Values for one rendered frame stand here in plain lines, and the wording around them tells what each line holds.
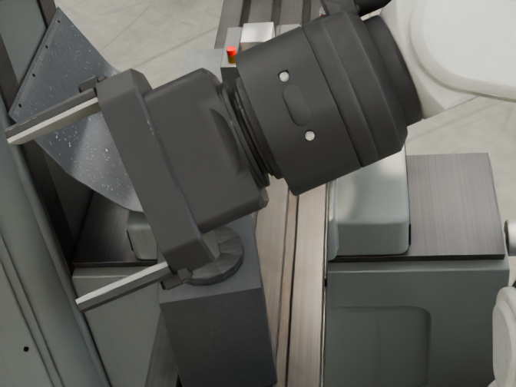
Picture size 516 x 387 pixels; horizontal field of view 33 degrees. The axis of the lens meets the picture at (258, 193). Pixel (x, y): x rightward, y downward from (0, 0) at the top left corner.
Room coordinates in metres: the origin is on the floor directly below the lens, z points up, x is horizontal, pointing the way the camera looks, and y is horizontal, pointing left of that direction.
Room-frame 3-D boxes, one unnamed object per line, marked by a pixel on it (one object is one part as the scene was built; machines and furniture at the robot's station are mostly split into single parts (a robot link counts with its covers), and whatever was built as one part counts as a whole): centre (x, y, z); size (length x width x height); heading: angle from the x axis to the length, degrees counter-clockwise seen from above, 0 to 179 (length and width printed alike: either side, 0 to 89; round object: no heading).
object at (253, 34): (1.30, -0.04, 1.03); 0.06 x 0.05 x 0.06; 169
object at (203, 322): (0.79, 0.07, 1.03); 0.22 x 0.12 x 0.20; 1
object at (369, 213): (1.23, -0.03, 0.79); 0.50 x 0.35 x 0.12; 80
